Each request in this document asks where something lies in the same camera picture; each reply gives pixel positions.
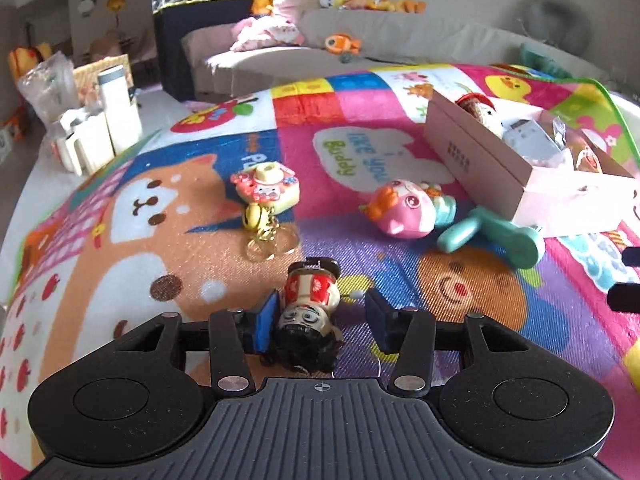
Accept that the beige sofa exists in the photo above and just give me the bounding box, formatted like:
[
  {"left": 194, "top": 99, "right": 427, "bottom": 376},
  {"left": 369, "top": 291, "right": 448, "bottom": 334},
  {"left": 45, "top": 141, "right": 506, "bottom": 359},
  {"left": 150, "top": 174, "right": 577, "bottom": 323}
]
[{"left": 193, "top": 9, "right": 608, "bottom": 98}]

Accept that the pink cardboard box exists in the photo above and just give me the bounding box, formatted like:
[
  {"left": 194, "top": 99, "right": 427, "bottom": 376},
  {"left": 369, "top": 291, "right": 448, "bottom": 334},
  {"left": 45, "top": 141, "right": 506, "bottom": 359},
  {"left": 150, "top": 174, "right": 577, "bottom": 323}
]
[{"left": 424, "top": 92, "right": 639, "bottom": 237}]

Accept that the pink plush toy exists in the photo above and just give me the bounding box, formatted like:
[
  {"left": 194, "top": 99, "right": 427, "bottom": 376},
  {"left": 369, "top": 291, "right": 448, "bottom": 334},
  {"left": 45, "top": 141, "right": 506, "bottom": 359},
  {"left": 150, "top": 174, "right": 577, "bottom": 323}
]
[{"left": 230, "top": 15, "right": 305, "bottom": 52}]

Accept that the orange fish plush toy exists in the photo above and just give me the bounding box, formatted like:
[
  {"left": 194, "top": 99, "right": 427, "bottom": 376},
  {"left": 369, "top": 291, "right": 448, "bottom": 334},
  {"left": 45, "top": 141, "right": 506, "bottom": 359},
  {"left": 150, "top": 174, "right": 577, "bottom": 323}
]
[{"left": 324, "top": 34, "right": 361, "bottom": 55}]

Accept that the teal toy hammer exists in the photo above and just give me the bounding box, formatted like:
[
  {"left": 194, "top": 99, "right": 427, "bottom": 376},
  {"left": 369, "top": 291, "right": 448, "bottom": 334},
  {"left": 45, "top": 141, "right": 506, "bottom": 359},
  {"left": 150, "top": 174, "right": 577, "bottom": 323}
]
[{"left": 436, "top": 206, "right": 546, "bottom": 269}]

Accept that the colourful cartoon play mat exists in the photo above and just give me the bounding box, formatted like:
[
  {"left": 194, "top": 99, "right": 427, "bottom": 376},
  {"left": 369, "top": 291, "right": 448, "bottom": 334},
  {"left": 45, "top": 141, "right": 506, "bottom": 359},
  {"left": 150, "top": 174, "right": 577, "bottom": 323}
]
[{"left": 1, "top": 65, "right": 639, "bottom": 479}]

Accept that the white bottle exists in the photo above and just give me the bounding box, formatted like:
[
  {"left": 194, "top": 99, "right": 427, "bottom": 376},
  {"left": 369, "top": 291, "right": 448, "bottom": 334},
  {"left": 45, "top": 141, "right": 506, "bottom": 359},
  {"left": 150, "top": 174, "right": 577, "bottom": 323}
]
[{"left": 98, "top": 64, "right": 142, "bottom": 155}]

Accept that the pink camera keychain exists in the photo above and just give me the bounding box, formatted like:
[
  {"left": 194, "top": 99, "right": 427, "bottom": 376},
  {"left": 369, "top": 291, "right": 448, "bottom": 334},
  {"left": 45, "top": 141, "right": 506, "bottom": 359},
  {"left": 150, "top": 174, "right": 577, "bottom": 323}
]
[{"left": 230, "top": 162, "right": 300, "bottom": 262}]

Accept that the black tank cabinet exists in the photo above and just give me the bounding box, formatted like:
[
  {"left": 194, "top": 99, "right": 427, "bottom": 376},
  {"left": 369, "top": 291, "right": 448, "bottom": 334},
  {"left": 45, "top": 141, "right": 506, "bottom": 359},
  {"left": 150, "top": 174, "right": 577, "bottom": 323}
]
[{"left": 153, "top": 0, "right": 253, "bottom": 101}]

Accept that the red hat knitted doll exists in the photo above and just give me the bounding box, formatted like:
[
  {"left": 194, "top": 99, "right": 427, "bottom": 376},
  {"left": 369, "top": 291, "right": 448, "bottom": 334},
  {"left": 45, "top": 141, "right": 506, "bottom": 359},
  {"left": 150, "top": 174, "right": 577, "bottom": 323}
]
[{"left": 454, "top": 92, "right": 504, "bottom": 138}]

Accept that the row of orange plush toys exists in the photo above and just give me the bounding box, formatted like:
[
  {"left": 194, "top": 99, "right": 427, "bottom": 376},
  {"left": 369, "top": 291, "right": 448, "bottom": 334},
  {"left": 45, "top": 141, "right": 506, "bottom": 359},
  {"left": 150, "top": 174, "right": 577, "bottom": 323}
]
[{"left": 319, "top": 0, "right": 426, "bottom": 14}]

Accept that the pink fish toy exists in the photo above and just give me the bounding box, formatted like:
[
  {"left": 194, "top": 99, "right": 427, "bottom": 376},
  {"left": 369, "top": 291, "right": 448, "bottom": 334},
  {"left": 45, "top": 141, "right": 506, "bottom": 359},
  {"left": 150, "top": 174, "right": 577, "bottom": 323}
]
[{"left": 360, "top": 180, "right": 457, "bottom": 240}]

